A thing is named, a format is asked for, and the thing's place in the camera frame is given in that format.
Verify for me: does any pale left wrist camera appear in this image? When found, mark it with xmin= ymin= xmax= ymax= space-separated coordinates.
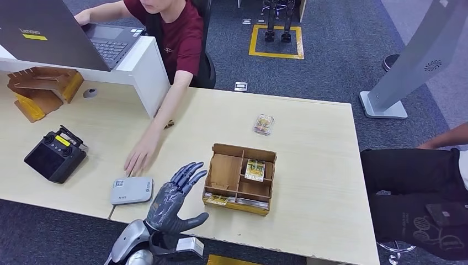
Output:
xmin=148 ymin=232 xmax=206 ymax=262

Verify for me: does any wrapped gold card pack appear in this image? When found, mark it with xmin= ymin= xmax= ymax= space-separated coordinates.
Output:
xmin=252 ymin=114 xmax=275 ymax=137

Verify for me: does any black smartphone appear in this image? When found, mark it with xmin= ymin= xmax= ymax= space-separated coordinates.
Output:
xmin=425 ymin=202 xmax=468 ymax=228

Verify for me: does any person's left hand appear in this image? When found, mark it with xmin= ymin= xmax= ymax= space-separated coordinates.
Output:
xmin=123 ymin=136 xmax=162 ymax=178

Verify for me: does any chrome stool base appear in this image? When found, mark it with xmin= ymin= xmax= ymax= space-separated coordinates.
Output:
xmin=376 ymin=241 xmax=418 ymax=265

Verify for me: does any black robot leg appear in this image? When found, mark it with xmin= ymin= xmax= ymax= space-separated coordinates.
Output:
xmin=264 ymin=0 xmax=277 ymax=43
xmin=280 ymin=0 xmax=296 ymax=44

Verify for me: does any white standing kiosk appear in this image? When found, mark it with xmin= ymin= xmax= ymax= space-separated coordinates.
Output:
xmin=359 ymin=0 xmax=468 ymax=120

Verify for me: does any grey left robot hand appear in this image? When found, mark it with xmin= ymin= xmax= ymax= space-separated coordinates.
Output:
xmin=145 ymin=161 xmax=210 ymax=235

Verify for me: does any person's right hand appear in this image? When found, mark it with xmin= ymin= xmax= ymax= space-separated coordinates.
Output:
xmin=74 ymin=9 xmax=93 ymax=27

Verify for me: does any white desk riser shelf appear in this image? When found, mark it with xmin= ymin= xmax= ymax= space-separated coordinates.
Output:
xmin=0 ymin=35 xmax=172 ymax=120

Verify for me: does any brown wooden divided box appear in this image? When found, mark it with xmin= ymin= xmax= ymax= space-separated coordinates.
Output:
xmin=202 ymin=142 xmax=278 ymax=216

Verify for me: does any black controller with screen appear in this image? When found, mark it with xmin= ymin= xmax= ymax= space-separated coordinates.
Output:
xmin=23 ymin=125 xmax=89 ymax=184

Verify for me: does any brown wooden rack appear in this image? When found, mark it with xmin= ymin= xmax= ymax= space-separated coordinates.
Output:
xmin=6 ymin=66 xmax=85 ymax=124

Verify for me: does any yellow floor tape square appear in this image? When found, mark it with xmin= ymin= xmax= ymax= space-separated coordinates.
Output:
xmin=248 ymin=25 xmax=305 ymax=60

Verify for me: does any person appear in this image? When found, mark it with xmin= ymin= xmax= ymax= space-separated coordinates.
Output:
xmin=360 ymin=122 xmax=468 ymax=262
xmin=74 ymin=0 xmax=205 ymax=177

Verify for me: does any black round base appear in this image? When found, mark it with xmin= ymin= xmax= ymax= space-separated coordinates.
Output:
xmin=382 ymin=54 xmax=402 ymax=73

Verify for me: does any dark grey laptop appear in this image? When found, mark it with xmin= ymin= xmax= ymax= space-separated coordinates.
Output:
xmin=0 ymin=0 xmax=146 ymax=72

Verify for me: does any white plastic card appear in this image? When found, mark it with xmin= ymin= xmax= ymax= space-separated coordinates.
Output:
xmin=233 ymin=197 xmax=270 ymax=210

